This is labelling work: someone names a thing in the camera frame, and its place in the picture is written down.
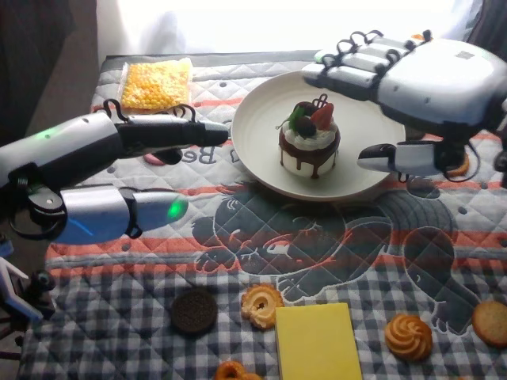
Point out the white and blue bracket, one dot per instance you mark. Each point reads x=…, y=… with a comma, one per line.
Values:
x=16, y=293

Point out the bag of yellow beads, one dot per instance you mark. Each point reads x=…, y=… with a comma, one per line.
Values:
x=155, y=85

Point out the swirl butter cookie with hole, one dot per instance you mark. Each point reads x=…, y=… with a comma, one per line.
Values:
x=257, y=306

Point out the dark curtain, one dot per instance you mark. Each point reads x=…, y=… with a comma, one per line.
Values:
x=35, y=51
x=491, y=27

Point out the pink toy macaron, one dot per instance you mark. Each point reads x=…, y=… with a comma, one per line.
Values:
x=153, y=159

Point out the yellow rectangular pad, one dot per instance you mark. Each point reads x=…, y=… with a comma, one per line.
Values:
x=317, y=344

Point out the round tan biscuit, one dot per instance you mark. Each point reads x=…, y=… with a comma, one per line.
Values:
x=491, y=324
x=461, y=169

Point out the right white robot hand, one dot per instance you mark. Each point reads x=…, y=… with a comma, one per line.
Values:
x=435, y=85

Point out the chocolate cupcake with fruit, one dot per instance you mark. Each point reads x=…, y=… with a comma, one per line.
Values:
x=309, y=152

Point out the orange pretzel cookie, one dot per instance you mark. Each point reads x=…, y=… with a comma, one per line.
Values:
x=233, y=372

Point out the black knob mount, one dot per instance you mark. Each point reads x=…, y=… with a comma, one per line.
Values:
x=41, y=285

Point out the white round plate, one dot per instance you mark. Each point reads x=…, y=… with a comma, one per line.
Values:
x=261, y=130

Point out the grey quilt with bear print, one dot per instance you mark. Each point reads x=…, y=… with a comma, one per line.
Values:
x=317, y=245

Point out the dark chocolate sandwich cookie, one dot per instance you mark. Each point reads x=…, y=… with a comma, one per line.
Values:
x=194, y=312

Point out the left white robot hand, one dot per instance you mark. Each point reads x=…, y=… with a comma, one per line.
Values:
x=75, y=142

